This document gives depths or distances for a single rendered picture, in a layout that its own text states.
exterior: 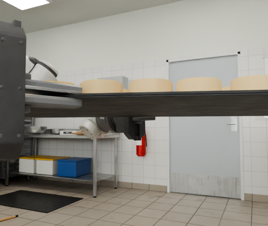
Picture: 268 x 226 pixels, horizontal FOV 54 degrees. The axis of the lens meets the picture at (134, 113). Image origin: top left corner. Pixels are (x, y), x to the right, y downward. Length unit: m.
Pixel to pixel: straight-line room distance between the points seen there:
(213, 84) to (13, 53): 0.19
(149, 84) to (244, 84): 0.10
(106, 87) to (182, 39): 4.04
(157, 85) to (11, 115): 0.14
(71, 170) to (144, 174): 1.17
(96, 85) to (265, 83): 0.17
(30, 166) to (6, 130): 4.59
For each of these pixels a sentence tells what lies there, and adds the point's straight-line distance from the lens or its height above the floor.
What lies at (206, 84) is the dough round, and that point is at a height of 1.01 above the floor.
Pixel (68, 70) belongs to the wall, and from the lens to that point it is 5.21.
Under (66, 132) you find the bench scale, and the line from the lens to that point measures 4.31.
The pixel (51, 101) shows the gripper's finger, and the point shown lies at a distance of 0.26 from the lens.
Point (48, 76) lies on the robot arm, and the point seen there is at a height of 1.14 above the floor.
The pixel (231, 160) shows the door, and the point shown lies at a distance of 4.02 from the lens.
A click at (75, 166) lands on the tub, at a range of 4.21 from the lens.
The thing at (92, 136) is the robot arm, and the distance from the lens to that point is 0.82.
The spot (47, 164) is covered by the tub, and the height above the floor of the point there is 0.40.
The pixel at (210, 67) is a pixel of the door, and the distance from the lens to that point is 4.13.
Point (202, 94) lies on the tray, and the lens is 0.26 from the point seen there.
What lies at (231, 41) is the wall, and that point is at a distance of 4.16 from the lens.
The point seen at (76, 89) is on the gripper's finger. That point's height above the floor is 1.01.
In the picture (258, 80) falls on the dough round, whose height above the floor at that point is 1.02.
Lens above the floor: 0.97
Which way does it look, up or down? 4 degrees up
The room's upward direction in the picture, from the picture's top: straight up
